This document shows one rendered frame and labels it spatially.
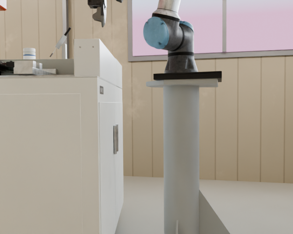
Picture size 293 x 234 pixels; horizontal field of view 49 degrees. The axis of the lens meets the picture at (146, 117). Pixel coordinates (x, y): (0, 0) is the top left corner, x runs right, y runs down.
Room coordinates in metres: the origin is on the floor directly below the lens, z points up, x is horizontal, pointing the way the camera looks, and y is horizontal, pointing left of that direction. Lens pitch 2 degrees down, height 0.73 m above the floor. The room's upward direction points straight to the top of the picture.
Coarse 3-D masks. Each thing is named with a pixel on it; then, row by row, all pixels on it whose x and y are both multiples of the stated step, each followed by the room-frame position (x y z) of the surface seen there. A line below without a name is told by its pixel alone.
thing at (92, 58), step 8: (80, 40) 1.17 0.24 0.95; (88, 40) 1.17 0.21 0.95; (96, 40) 1.17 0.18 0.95; (80, 48) 1.17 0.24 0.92; (88, 48) 1.17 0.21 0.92; (96, 48) 1.17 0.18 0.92; (104, 48) 1.29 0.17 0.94; (80, 56) 1.17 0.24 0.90; (88, 56) 1.17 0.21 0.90; (96, 56) 1.17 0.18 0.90; (104, 56) 1.29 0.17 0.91; (112, 56) 1.56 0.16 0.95; (80, 64) 1.17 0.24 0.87; (88, 64) 1.17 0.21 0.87; (96, 64) 1.17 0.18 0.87; (104, 64) 1.29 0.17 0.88; (112, 64) 1.55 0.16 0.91; (80, 72) 1.17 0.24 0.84; (88, 72) 1.17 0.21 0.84; (96, 72) 1.17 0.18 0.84; (104, 72) 1.28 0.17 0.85; (112, 72) 1.55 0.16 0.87; (112, 80) 1.54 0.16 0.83
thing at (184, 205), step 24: (168, 96) 1.39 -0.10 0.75; (192, 96) 1.37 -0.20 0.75; (168, 120) 1.39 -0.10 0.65; (192, 120) 1.37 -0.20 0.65; (168, 144) 1.39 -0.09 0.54; (192, 144) 1.37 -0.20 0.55; (168, 168) 1.39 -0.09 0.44; (192, 168) 1.37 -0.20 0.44; (168, 192) 1.39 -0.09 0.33; (192, 192) 1.37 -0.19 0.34; (168, 216) 1.39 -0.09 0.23; (192, 216) 1.37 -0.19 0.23; (216, 216) 1.40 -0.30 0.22
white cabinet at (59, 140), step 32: (0, 96) 1.11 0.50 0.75; (32, 96) 1.11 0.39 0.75; (64, 96) 1.11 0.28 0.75; (96, 96) 1.11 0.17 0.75; (0, 128) 1.11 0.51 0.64; (32, 128) 1.11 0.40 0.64; (64, 128) 1.11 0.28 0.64; (96, 128) 1.11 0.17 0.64; (0, 160) 1.11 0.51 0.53; (32, 160) 1.11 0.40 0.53; (64, 160) 1.11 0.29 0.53; (96, 160) 1.11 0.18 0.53; (0, 192) 1.11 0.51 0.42; (32, 192) 1.11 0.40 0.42; (64, 192) 1.11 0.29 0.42; (96, 192) 1.11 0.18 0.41; (0, 224) 1.11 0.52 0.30; (32, 224) 1.11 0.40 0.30; (64, 224) 1.11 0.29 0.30; (96, 224) 1.11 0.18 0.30
